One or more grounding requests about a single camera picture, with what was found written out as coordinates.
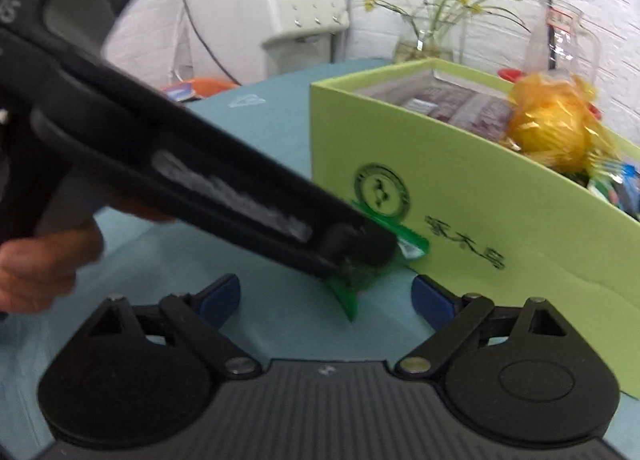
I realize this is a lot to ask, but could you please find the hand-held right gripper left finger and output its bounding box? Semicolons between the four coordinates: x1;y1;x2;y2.
85;274;264;381

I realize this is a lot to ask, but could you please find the light green cardboard box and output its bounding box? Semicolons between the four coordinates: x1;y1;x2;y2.
308;57;640;399

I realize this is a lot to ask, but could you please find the black stick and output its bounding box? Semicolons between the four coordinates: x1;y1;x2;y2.
543;0;559;67

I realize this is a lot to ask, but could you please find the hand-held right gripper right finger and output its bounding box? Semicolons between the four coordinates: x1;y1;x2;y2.
394;275;571;381

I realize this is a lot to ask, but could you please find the blue white snack packet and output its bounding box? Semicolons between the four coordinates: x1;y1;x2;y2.
586;161;640;219

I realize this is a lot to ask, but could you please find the person's left hand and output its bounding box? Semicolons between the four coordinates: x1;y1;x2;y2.
0;207;173;314

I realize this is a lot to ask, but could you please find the yellow puffy snack packet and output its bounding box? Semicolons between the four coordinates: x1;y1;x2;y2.
506;71;617;177

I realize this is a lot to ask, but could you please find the dark red clear snack packet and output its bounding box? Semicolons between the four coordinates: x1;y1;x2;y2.
400;84;514;142

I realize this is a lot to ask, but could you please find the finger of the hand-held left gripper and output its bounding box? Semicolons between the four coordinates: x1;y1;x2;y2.
310;213;402;284

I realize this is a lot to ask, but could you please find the glass pitcher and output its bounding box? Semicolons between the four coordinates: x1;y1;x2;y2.
522;0;602;87

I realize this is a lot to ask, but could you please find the plant in glass vase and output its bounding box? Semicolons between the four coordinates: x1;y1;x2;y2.
362;0;532;64

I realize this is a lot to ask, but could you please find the orange plastic object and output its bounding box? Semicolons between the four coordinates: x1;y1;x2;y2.
161;77;237;102

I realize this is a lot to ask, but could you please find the green snack packet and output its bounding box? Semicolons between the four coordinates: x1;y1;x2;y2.
326;199;431;322

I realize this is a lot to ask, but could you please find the white water dispenser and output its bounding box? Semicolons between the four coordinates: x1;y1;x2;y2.
180;0;352;87

